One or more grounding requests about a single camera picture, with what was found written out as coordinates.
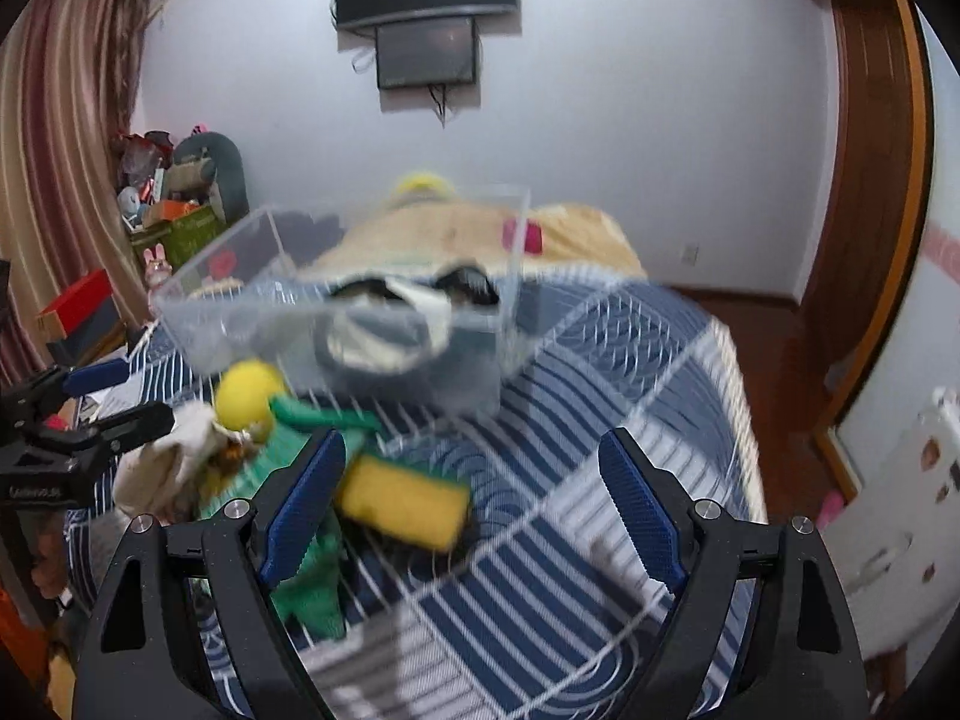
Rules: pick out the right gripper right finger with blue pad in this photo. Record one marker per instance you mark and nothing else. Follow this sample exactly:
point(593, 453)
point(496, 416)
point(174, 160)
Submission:
point(798, 657)

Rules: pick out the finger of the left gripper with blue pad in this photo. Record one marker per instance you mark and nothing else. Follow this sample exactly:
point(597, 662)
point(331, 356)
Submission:
point(95, 377)

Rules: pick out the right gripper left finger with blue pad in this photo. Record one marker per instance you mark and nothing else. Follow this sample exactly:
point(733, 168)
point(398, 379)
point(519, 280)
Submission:
point(142, 656)

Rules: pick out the green knitted cloth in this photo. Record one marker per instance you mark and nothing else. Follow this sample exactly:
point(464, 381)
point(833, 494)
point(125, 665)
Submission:
point(310, 594)

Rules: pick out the yellow green sponge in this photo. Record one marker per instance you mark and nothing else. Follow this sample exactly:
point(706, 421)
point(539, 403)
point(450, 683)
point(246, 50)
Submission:
point(405, 503)

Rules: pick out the white velvet drawstring pouch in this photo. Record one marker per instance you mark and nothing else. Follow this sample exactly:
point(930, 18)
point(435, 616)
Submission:
point(161, 478)

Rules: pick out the clear plastic storage box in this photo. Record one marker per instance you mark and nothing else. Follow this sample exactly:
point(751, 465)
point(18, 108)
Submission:
point(442, 342)

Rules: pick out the yellow round soft ball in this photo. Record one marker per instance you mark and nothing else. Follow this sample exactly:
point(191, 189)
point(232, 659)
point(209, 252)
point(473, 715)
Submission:
point(242, 398)

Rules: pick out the red box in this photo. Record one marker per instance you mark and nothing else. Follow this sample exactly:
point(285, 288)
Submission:
point(72, 307)

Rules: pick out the pink plush rabbit toy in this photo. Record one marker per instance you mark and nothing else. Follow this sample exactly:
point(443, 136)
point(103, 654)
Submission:
point(157, 268)

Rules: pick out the blue white patterned tablecloth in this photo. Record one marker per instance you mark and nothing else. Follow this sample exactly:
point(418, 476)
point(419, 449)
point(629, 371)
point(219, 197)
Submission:
point(544, 610)

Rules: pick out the green storage box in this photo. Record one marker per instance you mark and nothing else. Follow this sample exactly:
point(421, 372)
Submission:
point(182, 238)

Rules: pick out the red plush item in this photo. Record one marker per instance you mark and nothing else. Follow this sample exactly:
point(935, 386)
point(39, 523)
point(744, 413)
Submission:
point(222, 264)

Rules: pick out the white wardrobe door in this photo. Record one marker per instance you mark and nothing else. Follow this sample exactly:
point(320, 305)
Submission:
point(895, 546)

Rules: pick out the grey plush dinosaur toy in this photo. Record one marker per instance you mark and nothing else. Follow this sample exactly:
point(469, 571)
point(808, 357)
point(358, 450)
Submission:
point(210, 161)

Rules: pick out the brown wooden door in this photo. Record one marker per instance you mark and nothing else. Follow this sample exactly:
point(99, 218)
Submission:
point(878, 196)

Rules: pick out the striped red beige curtain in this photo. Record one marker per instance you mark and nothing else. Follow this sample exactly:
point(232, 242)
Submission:
point(70, 74)

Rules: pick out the yellow foam arch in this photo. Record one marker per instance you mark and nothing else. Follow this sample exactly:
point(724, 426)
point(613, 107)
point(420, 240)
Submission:
point(423, 183)

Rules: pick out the white wall socket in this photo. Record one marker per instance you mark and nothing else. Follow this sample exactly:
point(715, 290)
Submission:
point(690, 254)

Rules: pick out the small black wall monitor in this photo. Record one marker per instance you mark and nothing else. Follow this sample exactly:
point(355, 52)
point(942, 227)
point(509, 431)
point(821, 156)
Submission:
point(433, 52)

